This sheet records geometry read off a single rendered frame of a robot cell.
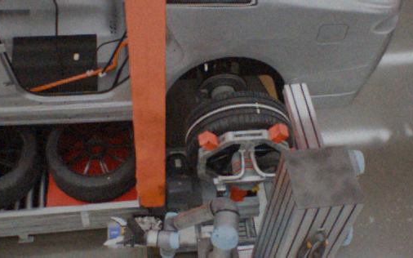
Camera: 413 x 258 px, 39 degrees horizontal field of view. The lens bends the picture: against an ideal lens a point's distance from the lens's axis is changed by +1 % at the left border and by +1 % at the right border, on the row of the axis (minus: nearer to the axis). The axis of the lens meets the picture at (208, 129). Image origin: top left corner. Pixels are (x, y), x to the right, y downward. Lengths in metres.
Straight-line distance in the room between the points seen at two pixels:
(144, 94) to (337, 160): 1.03
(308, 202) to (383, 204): 2.56
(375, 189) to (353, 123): 0.62
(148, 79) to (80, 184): 1.35
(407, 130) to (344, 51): 1.65
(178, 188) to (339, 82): 1.26
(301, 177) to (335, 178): 0.12
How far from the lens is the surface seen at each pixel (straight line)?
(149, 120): 2.96
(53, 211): 3.94
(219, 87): 3.79
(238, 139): 3.31
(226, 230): 2.63
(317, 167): 2.18
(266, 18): 3.27
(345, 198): 2.14
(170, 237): 2.83
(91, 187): 3.88
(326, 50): 3.56
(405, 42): 5.79
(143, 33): 2.49
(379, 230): 4.52
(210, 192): 4.14
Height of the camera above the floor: 3.82
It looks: 54 degrees down
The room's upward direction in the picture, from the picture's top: 6 degrees clockwise
